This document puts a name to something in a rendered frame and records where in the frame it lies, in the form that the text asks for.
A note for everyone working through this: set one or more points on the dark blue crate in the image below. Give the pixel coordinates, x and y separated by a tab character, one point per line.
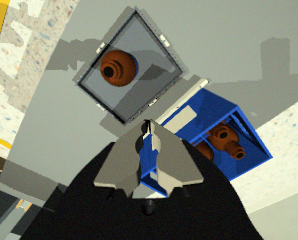
192	120

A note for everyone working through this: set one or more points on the cream flat bar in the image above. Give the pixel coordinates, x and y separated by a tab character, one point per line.
178	103

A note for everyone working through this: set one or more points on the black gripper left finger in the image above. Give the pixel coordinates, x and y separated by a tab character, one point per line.
117	166

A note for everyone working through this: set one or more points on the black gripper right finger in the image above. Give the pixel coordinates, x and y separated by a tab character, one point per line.
180	164

